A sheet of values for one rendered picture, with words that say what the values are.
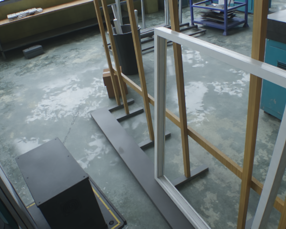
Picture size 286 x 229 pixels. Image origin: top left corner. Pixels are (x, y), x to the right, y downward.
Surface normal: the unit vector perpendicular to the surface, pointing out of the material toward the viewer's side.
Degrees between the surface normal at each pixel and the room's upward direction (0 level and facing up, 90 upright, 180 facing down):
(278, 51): 90
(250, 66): 82
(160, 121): 90
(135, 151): 0
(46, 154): 0
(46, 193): 0
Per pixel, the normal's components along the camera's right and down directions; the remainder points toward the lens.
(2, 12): 0.47, 0.41
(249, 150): -0.87, 0.36
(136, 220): -0.15, -0.84
